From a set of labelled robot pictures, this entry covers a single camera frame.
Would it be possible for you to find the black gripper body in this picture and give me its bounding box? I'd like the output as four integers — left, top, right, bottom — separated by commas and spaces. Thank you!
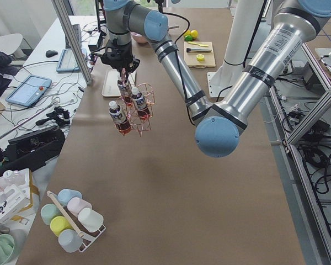
101, 41, 140, 72

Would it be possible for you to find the tea bottle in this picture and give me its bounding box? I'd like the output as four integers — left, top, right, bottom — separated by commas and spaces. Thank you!
131, 87, 151, 121
117, 80, 132, 105
109, 100, 131, 135

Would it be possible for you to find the copper wire bottle basket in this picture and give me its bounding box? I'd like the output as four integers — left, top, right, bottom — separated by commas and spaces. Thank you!
109, 69, 155, 135

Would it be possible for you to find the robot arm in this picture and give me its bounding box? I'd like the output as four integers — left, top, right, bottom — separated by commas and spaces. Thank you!
102, 1, 331, 157
101, 1, 212, 125

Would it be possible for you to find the cream serving tray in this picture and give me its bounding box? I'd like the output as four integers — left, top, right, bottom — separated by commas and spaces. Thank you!
102, 69, 136, 98

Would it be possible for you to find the pink bowl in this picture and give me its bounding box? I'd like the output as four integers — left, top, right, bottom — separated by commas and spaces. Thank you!
131, 31, 148, 44

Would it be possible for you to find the blue teach pendant far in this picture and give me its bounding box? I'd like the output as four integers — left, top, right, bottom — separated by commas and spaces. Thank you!
56, 49, 79, 73

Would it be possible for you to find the blue teach pendant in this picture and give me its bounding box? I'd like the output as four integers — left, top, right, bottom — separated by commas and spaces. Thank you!
56, 49, 79, 73
6, 75, 52, 107

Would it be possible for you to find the black keyboard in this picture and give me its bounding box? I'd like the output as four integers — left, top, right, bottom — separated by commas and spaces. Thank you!
65, 24, 82, 49

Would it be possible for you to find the steel muddler black tip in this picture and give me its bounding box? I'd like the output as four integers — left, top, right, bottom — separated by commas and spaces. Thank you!
186, 47, 212, 53

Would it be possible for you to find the yellow plastic knife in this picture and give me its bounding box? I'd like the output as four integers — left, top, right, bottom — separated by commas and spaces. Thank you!
188, 41, 209, 47

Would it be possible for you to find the green lime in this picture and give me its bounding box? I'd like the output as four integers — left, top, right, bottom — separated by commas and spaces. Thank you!
184, 35, 193, 41

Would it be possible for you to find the black computer mouse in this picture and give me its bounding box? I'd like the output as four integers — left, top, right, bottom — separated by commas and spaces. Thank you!
45, 50, 58, 58

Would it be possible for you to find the yellow lemon front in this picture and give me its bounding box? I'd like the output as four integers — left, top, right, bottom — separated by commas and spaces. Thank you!
183, 30, 191, 37

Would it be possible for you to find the yellow lemon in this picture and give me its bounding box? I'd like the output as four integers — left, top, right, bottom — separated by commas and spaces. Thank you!
190, 30, 199, 39
183, 30, 191, 37

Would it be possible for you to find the half lemon slice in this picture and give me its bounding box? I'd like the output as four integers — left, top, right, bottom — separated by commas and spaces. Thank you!
196, 54, 205, 61

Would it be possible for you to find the yellow lemon back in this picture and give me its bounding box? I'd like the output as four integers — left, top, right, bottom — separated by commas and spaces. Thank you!
190, 30, 199, 39

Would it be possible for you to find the wooden cutting board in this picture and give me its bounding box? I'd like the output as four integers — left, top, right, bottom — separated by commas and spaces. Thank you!
184, 41, 216, 68

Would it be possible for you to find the blue teach pendant near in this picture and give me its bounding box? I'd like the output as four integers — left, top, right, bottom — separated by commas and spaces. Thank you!
6, 75, 52, 107

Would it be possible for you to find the light blue cup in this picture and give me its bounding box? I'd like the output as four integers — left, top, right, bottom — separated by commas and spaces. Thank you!
57, 188, 82, 206

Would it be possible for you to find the pink cup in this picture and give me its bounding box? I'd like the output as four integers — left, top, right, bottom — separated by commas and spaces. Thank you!
67, 197, 92, 217

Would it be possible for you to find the white cup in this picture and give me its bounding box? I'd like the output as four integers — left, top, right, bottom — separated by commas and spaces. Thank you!
78, 208, 104, 232

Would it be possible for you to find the mint green cup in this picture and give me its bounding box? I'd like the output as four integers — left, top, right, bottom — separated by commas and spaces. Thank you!
40, 204, 62, 225

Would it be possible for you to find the yellow cup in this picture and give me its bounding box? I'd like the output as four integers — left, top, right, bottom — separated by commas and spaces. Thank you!
50, 216, 72, 237

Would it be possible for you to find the grey blue cup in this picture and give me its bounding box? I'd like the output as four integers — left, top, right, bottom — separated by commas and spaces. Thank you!
58, 229, 83, 253

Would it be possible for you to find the green cloth bowl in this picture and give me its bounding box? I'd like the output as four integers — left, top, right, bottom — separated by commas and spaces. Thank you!
0, 234, 15, 264

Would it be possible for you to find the aluminium frame post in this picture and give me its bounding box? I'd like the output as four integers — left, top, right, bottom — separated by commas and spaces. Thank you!
51, 0, 93, 85

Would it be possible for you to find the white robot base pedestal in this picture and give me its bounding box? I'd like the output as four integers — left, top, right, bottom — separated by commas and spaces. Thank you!
208, 1, 267, 98

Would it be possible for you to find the wooden rack handle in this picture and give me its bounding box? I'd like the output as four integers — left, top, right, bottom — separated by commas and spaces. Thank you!
46, 190, 83, 237

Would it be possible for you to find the white wire cup rack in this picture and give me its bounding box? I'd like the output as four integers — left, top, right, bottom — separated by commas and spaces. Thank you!
77, 224, 106, 253

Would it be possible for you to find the aluminium frame rail right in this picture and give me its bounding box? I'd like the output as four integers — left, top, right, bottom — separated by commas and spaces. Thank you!
266, 36, 331, 264

